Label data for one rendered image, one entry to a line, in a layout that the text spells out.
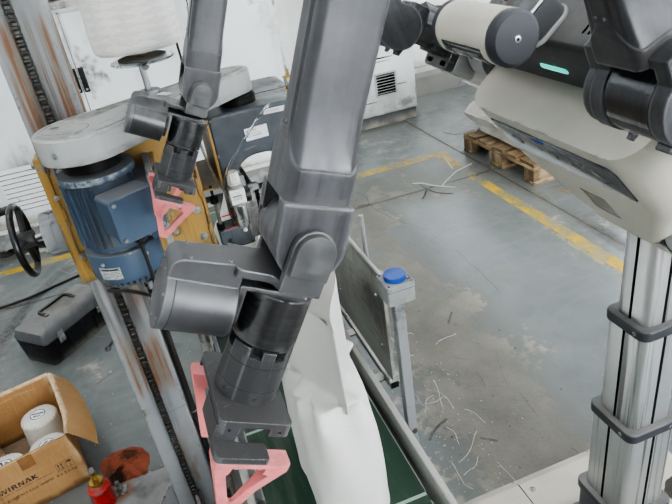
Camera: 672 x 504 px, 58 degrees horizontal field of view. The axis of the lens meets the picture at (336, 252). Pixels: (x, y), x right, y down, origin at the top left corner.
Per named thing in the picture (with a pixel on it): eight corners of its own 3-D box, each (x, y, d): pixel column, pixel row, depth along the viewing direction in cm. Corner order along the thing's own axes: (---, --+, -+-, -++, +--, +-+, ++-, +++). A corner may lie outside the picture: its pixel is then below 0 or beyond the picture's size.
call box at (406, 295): (416, 299, 160) (415, 280, 157) (389, 308, 158) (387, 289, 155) (403, 285, 167) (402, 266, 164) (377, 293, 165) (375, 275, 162)
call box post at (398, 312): (424, 491, 200) (404, 297, 162) (416, 494, 199) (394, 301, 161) (420, 484, 202) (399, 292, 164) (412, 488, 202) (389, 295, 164)
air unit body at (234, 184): (258, 230, 145) (244, 170, 137) (239, 236, 144) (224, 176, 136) (254, 223, 148) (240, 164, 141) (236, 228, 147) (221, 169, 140)
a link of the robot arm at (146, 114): (215, 86, 96) (207, 77, 104) (142, 64, 91) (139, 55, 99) (196, 157, 100) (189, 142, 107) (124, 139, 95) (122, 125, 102)
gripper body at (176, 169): (155, 190, 100) (166, 148, 98) (151, 171, 108) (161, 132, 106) (194, 198, 103) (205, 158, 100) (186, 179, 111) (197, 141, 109)
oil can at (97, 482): (119, 521, 207) (96, 475, 195) (96, 530, 205) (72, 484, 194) (118, 488, 220) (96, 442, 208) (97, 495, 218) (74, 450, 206)
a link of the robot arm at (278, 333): (325, 296, 50) (305, 265, 55) (246, 283, 47) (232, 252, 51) (298, 366, 52) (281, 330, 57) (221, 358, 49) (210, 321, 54)
